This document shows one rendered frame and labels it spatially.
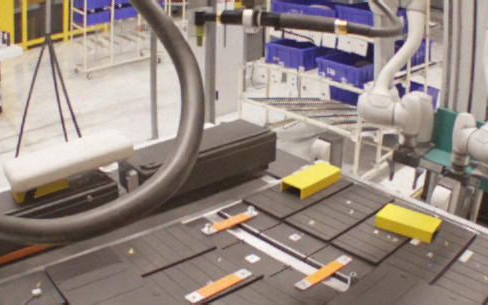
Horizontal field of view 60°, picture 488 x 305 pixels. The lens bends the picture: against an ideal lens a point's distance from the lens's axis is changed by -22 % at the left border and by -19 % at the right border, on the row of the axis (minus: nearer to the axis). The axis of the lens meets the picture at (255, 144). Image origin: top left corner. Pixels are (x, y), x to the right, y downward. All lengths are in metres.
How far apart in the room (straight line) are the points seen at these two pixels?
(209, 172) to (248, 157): 0.13
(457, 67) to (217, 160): 1.48
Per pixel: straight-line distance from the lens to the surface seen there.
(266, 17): 1.38
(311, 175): 1.34
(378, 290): 0.97
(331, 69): 3.53
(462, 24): 2.43
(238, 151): 1.35
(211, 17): 1.45
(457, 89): 2.49
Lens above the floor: 1.60
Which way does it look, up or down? 22 degrees down
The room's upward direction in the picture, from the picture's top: 1 degrees clockwise
